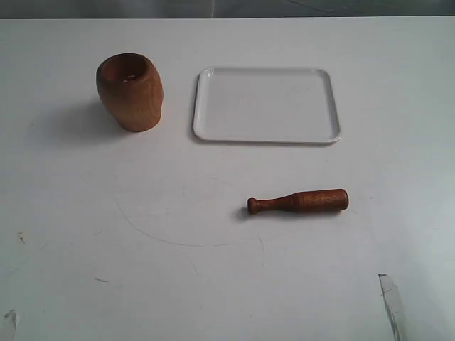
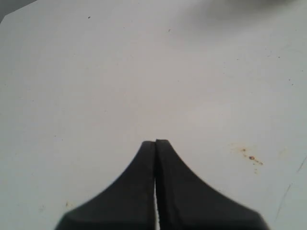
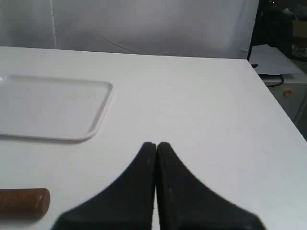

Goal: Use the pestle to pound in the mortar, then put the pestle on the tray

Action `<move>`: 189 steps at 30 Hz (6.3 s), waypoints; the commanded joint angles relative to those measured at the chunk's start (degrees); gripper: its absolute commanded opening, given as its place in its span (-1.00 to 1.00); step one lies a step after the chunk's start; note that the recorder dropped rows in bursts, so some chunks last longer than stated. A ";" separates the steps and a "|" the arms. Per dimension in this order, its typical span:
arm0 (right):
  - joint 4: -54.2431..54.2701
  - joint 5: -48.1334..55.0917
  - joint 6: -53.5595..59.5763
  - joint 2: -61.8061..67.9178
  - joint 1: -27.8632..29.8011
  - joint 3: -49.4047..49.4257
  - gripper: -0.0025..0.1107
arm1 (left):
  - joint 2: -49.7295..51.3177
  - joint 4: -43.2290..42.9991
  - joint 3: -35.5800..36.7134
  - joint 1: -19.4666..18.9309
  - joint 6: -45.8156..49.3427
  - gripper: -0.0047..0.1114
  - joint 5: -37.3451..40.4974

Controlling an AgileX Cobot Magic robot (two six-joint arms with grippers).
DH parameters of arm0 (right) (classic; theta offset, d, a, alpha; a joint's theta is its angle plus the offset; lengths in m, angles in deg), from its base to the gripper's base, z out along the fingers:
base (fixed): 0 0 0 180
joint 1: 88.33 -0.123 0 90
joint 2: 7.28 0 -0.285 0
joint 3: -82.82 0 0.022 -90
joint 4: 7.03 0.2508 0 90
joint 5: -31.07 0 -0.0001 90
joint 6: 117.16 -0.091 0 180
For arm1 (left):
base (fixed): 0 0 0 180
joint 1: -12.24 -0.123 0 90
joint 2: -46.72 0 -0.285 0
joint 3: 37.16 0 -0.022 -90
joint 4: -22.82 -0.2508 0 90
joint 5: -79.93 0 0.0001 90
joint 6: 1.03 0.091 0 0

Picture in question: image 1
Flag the clear tape piece left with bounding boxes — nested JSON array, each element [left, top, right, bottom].
[[1, 310, 18, 341]]

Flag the brown wooden pestle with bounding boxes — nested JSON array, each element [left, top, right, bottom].
[[247, 189, 349, 215]]

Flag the white rectangular tray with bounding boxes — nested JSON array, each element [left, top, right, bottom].
[[192, 67, 341, 145]]

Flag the wooden mortar cup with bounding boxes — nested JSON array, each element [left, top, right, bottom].
[[96, 53, 164, 132]]

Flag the clear tape strip right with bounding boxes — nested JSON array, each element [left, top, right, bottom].
[[378, 274, 408, 341]]

